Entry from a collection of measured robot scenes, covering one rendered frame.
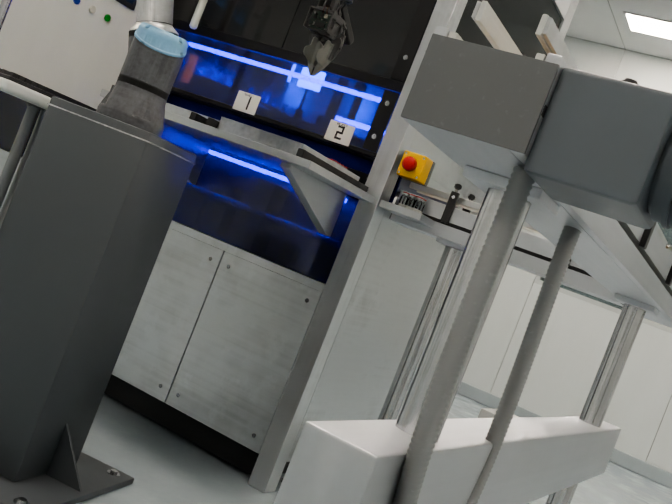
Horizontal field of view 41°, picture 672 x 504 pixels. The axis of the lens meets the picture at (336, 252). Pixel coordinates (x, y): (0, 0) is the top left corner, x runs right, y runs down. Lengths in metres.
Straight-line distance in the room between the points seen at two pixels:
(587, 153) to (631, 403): 6.13
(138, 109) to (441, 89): 1.23
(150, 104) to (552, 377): 5.35
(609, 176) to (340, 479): 0.35
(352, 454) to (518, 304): 6.29
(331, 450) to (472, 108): 0.33
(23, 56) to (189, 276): 0.80
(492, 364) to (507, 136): 6.32
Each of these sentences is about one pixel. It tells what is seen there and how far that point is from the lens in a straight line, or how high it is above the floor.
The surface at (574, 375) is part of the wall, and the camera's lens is 6.96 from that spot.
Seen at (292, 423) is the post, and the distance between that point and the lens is 2.54.
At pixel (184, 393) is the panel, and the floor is 0.14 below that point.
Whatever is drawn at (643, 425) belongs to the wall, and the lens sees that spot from 6.89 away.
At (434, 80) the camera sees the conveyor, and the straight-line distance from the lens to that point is 0.84.
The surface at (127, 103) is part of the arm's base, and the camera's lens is 1.99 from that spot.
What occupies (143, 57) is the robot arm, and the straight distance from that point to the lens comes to 2.02.
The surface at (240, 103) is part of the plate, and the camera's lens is 2.78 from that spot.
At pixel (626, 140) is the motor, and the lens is 0.79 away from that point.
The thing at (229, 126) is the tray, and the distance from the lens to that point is 2.32.
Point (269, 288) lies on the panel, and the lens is 2.60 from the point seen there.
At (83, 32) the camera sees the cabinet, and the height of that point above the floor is 1.04.
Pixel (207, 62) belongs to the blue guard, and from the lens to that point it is 2.90.
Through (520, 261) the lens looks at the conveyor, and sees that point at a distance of 2.45.
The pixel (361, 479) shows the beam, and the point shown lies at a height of 0.53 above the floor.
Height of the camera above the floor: 0.71
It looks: level
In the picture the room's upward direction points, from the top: 21 degrees clockwise
